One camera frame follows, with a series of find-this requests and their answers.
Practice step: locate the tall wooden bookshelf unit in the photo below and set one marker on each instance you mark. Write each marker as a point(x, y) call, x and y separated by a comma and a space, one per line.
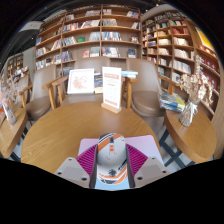
point(173, 43)

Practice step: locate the white orange computer mouse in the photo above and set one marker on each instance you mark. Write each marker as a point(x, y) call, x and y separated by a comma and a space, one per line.
point(111, 160)

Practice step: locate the white framed red picture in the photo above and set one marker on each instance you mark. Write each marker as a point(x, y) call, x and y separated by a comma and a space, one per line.
point(80, 81)

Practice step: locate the dark cover book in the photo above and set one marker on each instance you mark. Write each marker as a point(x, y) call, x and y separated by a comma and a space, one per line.
point(98, 83)

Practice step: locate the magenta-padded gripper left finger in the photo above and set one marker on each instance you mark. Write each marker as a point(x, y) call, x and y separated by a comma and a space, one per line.
point(71, 170)

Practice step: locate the yellow poster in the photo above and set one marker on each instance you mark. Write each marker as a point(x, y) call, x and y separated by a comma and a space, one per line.
point(205, 39)

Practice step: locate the flat pile of blue books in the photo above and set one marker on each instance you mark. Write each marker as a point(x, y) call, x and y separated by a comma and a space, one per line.
point(130, 74)

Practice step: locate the stack of colourful books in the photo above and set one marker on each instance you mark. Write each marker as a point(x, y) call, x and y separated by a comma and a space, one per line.
point(171, 101)

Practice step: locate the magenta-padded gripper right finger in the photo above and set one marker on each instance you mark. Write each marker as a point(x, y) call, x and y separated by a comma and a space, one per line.
point(151, 170)

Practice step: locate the beige wooden-armed armchair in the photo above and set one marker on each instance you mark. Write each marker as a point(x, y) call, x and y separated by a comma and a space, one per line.
point(41, 83)
point(146, 80)
point(90, 63)

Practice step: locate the pink blue gradient mouse pad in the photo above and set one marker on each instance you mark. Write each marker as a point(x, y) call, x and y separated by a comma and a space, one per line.
point(145, 143)

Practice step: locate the small distant bookshelf unit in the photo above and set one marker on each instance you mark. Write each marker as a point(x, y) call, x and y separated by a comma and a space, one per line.
point(15, 65)

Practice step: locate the white sign on wooden base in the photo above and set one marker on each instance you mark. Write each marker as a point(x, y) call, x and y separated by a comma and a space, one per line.
point(111, 86)

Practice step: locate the glass vase with dried flowers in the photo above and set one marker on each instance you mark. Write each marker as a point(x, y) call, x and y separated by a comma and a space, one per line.
point(10, 116)
point(188, 115)

